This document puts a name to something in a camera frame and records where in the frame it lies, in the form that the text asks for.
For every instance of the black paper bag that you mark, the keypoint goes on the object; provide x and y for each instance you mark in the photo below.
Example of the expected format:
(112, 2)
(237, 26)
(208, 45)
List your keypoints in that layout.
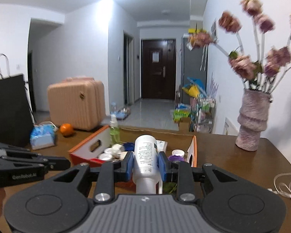
(16, 122)

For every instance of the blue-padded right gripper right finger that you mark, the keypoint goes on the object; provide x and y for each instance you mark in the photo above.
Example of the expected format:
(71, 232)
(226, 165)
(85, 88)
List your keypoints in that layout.
(183, 175)

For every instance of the blue tissue pack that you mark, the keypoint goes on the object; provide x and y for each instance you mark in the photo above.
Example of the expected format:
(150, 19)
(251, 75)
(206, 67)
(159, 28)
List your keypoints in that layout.
(43, 135)

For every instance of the pink textured vase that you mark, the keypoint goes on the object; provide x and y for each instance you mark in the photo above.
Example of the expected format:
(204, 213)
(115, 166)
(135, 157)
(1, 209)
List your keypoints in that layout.
(253, 118)

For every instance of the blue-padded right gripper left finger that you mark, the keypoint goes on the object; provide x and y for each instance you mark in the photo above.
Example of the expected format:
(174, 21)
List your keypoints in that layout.
(108, 174)

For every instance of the white small jar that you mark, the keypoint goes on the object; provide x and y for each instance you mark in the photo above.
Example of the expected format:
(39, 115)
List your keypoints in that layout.
(117, 149)

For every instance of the green spray bottle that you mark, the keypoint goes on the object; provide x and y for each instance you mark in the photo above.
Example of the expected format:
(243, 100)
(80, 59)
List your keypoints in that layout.
(114, 130)

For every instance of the wire rack with clutter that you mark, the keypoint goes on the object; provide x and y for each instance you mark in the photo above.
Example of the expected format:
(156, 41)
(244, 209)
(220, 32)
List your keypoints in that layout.
(203, 112)

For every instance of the white board leaning on wall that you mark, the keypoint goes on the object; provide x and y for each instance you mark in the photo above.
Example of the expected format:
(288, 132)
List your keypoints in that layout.
(229, 128)

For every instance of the white round lid with label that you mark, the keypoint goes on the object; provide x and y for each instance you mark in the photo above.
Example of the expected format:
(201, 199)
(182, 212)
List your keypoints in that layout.
(105, 157)

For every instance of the blue round lid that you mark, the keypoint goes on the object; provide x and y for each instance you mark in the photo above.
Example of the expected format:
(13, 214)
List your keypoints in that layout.
(129, 146)

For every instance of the brown cardboard box on floor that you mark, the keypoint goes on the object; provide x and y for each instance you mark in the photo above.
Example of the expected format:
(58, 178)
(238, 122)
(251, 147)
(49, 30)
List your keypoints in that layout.
(184, 125)

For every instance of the grey refrigerator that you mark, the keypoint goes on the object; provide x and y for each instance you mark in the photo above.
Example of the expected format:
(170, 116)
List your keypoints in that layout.
(191, 62)

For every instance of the orange white cardboard box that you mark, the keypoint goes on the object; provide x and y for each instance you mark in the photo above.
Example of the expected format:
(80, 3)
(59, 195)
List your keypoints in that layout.
(89, 150)

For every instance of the pink ribbed suitcase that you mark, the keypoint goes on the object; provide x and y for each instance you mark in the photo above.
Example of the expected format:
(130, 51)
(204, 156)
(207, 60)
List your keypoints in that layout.
(78, 101)

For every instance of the orange fruit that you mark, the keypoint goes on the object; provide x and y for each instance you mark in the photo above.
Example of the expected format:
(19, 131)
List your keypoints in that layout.
(66, 130)

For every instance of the purple round lid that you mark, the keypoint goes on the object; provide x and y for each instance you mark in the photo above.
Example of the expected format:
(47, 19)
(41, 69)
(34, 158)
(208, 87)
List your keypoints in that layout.
(175, 158)

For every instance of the white lotion tube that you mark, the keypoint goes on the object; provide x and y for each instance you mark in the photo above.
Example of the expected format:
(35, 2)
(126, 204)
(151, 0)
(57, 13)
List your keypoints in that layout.
(145, 170)

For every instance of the dark brown door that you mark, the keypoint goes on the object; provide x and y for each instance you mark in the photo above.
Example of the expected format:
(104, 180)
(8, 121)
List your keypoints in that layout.
(158, 69)

